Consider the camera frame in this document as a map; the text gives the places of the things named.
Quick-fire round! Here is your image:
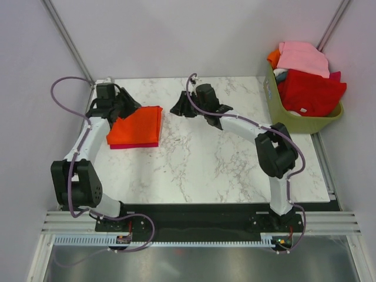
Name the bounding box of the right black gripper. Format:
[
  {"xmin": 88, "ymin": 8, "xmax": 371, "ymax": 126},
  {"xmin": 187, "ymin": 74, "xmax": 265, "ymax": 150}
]
[{"xmin": 170, "ymin": 91, "xmax": 207, "ymax": 118}]

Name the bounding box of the orange t shirt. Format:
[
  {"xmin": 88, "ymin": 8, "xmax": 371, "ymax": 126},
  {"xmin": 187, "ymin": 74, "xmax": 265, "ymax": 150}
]
[{"xmin": 106, "ymin": 106, "xmax": 163, "ymax": 145}]

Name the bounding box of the magenta t shirt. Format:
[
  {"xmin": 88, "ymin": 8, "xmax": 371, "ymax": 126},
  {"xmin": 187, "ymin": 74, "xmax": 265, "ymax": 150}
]
[{"xmin": 109, "ymin": 143, "xmax": 159, "ymax": 150}]

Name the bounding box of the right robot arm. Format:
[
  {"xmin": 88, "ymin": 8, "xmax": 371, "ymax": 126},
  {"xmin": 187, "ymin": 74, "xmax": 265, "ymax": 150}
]
[{"xmin": 170, "ymin": 83, "xmax": 298, "ymax": 231}]

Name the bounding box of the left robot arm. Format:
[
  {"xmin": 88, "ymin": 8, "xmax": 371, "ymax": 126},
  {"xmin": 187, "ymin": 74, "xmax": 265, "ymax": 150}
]
[{"xmin": 51, "ymin": 83, "xmax": 141, "ymax": 231}]

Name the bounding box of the olive green laundry basket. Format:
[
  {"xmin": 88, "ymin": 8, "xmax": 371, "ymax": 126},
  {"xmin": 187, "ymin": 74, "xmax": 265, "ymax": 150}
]
[{"xmin": 263, "ymin": 63, "xmax": 344, "ymax": 134}]

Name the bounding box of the white garment in basket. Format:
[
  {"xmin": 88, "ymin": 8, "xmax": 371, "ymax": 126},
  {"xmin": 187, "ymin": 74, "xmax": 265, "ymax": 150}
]
[{"xmin": 273, "ymin": 68, "xmax": 288, "ymax": 77}]

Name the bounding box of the teal garment in basket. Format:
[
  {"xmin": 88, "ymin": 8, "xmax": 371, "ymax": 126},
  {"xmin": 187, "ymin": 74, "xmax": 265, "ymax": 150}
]
[{"xmin": 275, "ymin": 72, "xmax": 288, "ymax": 84}]

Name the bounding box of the orange garment in basket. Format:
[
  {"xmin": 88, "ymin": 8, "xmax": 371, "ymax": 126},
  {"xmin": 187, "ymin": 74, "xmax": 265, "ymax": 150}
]
[{"xmin": 267, "ymin": 49, "xmax": 280, "ymax": 69}]

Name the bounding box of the red t shirt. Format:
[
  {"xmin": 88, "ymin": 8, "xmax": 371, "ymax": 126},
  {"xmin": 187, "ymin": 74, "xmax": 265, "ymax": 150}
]
[{"xmin": 277, "ymin": 69, "xmax": 347, "ymax": 117}]

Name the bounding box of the pink t shirt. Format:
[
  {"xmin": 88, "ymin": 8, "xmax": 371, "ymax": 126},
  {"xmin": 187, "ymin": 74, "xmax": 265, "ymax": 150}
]
[{"xmin": 277, "ymin": 41, "xmax": 330, "ymax": 78}]

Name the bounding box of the magenta garment in basket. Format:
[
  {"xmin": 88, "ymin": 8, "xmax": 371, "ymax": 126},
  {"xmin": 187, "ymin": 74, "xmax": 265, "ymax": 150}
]
[{"xmin": 329, "ymin": 71, "xmax": 341, "ymax": 82}]

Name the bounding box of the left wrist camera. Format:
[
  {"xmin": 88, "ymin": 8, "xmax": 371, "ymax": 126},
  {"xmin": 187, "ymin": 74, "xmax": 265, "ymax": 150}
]
[{"xmin": 102, "ymin": 77, "xmax": 115, "ymax": 83}]

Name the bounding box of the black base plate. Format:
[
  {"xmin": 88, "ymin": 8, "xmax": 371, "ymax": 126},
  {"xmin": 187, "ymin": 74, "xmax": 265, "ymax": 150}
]
[{"xmin": 95, "ymin": 203, "xmax": 304, "ymax": 243}]

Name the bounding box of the left aluminium frame post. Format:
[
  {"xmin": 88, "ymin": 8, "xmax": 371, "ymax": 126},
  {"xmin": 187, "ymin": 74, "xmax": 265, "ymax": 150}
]
[{"xmin": 41, "ymin": 0, "xmax": 93, "ymax": 81}]

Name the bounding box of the aluminium frame post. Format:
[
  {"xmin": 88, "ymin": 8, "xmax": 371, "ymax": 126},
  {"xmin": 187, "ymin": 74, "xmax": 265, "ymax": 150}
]
[
  {"xmin": 316, "ymin": 0, "xmax": 353, "ymax": 52},
  {"xmin": 41, "ymin": 0, "xmax": 93, "ymax": 81}
]

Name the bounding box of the right aluminium rail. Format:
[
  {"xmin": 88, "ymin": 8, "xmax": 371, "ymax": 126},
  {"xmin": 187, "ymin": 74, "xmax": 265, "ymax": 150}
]
[{"xmin": 311, "ymin": 133, "xmax": 342, "ymax": 211}]

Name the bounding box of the right aluminium frame post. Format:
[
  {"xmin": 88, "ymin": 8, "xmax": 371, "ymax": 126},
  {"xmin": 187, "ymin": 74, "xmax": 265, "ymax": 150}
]
[{"xmin": 316, "ymin": 0, "xmax": 353, "ymax": 52}]

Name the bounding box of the white slotted cable duct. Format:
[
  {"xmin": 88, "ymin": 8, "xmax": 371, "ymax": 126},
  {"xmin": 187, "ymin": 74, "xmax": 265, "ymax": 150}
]
[{"xmin": 53, "ymin": 233, "xmax": 292, "ymax": 247}]

